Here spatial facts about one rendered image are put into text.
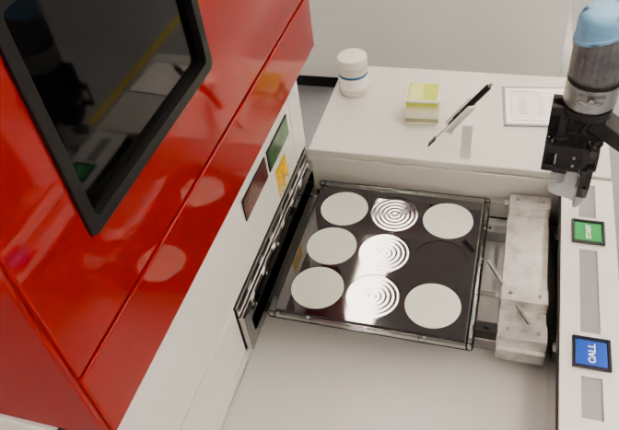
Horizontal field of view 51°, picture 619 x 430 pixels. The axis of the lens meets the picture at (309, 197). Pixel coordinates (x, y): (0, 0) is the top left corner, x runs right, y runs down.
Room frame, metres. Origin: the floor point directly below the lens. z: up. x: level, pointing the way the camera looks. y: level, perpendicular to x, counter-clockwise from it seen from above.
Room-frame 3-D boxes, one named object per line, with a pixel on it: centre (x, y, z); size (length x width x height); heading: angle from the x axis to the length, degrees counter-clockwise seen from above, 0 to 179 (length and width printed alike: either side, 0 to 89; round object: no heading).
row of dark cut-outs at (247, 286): (0.91, 0.08, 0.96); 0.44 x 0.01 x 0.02; 158
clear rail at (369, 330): (0.67, -0.07, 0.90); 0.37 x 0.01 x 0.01; 68
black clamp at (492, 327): (0.64, -0.27, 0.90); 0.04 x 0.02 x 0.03; 68
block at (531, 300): (0.69, -0.35, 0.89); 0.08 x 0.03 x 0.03; 68
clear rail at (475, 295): (0.78, -0.30, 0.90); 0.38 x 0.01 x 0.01; 158
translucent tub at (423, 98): (1.17, -0.28, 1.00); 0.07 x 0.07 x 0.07; 72
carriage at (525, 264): (0.76, -0.38, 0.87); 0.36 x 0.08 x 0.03; 158
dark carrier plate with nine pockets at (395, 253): (0.84, -0.13, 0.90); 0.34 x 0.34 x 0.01; 68
